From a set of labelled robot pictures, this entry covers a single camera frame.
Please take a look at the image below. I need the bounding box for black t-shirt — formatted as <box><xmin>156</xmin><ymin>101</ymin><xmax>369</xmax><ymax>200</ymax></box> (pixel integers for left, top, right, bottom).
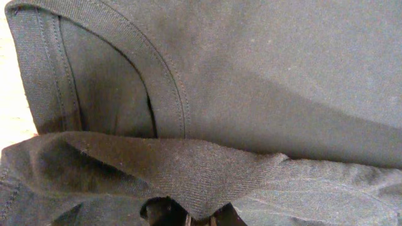
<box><xmin>1</xmin><ymin>0</ymin><xmax>401</xmax><ymax>225</ymax></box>

